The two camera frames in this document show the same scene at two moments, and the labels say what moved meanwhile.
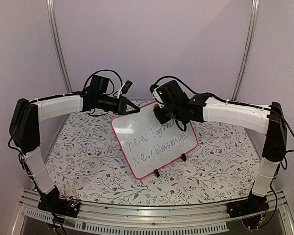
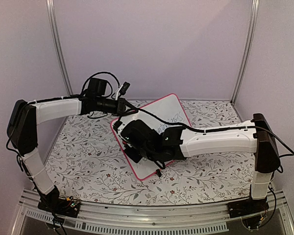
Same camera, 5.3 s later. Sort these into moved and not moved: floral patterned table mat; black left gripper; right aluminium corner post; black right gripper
Moved: black right gripper
Not moved: black left gripper; right aluminium corner post; floral patterned table mat
